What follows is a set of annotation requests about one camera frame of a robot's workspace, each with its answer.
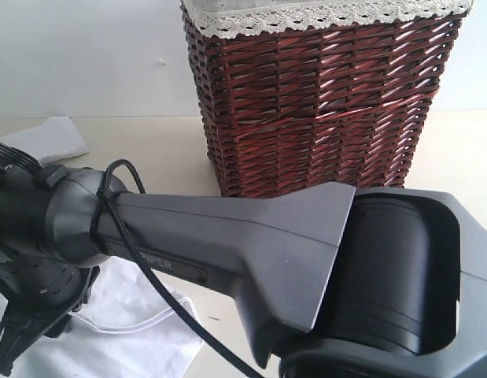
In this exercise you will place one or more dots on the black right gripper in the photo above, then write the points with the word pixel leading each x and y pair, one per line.
pixel 22 325

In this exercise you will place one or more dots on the white t-shirt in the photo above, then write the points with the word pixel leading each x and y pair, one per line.
pixel 128 330

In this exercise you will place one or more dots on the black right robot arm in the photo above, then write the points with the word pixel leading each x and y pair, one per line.
pixel 333 280

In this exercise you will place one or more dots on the dark brown wicker basket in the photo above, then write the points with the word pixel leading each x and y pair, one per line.
pixel 291 110

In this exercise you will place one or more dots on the white lace crochet cloth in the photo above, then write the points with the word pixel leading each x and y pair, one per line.
pixel 228 19

